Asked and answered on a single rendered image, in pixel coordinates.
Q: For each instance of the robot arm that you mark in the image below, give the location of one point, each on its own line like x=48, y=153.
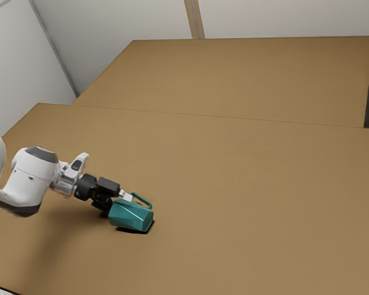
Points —
x=27, y=178

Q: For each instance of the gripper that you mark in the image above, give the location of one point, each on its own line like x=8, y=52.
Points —
x=86, y=187

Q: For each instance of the teal faceted mug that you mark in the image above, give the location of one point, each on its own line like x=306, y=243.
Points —
x=131, y=216

